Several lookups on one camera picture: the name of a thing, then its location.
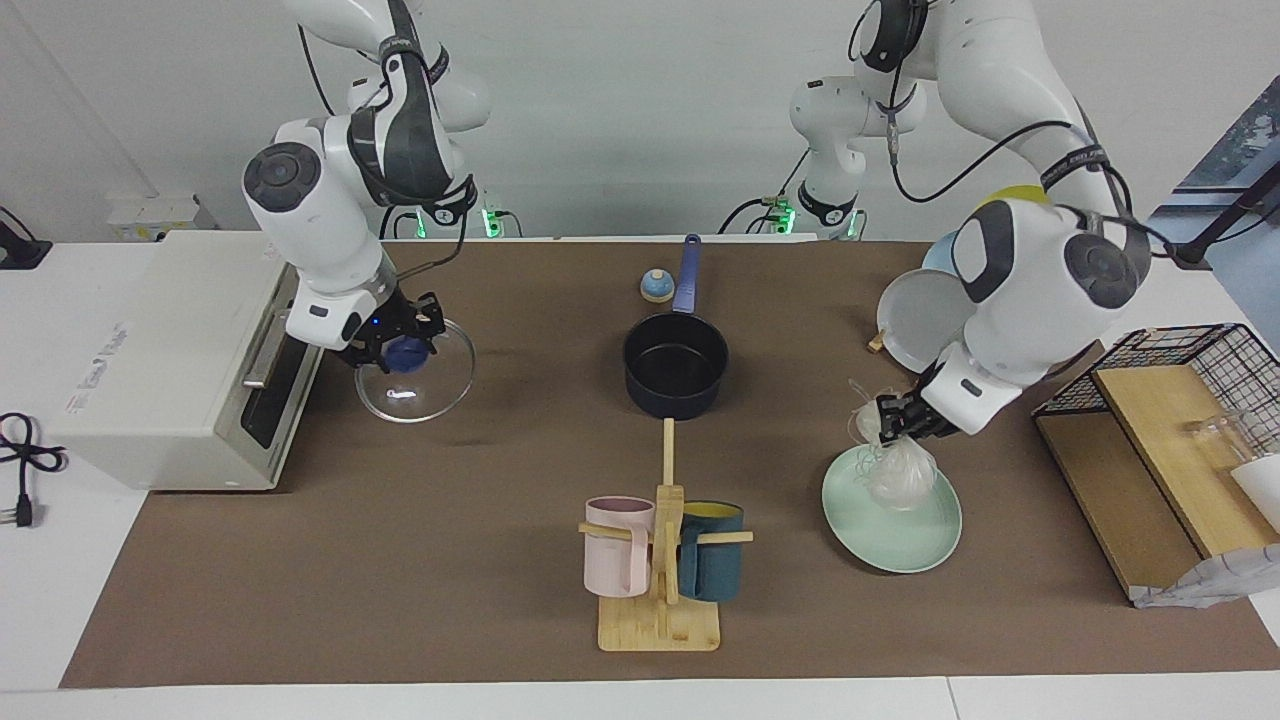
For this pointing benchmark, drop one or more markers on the light blue plate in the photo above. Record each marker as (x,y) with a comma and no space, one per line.
(940,255)

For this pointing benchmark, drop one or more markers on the wooden shelf boards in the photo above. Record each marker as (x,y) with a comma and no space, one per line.
(1120,500)

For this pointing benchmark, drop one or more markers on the black desk mount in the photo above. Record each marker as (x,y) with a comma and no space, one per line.
(20,252)

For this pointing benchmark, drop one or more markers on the brown table mat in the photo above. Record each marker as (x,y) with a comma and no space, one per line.
(450,560)

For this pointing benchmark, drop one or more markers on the dark teal mug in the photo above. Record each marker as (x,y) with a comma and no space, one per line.
(712,565)

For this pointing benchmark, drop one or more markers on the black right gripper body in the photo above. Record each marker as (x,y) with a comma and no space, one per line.
(400,322)

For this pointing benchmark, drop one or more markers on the black clamp stand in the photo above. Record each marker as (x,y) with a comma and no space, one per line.
(1215,225)

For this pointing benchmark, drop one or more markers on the wooden mug tree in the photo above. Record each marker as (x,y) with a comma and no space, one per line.
(660,625)

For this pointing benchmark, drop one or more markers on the clear plastic bag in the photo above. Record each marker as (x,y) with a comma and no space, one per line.
(900,475)

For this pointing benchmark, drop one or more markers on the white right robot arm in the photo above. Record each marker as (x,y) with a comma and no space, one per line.
(330,230)

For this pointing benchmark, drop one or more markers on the grey crumpled bag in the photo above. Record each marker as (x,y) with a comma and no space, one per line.
(1210,580)

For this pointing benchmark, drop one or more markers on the clear glass cup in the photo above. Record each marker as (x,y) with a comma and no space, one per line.
(1220,435)

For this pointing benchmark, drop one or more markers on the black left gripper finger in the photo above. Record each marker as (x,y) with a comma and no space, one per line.
(890,407)
(895,430)

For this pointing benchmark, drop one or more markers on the yellow plate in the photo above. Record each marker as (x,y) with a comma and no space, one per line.
(1015,192)

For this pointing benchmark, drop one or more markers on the white power strip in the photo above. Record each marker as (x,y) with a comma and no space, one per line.
(160,215)

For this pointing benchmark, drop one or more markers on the grey plate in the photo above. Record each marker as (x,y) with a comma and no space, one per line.
(920,320)

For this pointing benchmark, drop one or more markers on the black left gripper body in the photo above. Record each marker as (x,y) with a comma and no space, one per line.
(932,418)

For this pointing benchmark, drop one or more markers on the pink mug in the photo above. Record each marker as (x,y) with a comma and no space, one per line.
(612,560)

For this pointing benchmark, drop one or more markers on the light green plate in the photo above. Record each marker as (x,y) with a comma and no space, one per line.
(890,535)

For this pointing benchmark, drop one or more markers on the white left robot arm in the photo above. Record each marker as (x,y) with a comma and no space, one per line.
(1040,290)

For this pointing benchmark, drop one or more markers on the beige toaster oven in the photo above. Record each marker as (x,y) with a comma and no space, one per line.
(150,370)

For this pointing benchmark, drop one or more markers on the wooden plate rack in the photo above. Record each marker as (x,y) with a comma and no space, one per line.
(877,342)

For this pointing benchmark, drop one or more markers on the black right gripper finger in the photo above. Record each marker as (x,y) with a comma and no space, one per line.
(386,358)
(433,342)

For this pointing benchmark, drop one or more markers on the white cup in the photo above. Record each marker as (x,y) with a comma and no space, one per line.
(1262,490)

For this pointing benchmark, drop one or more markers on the glass lid blue knob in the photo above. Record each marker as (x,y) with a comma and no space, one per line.
(430,395)

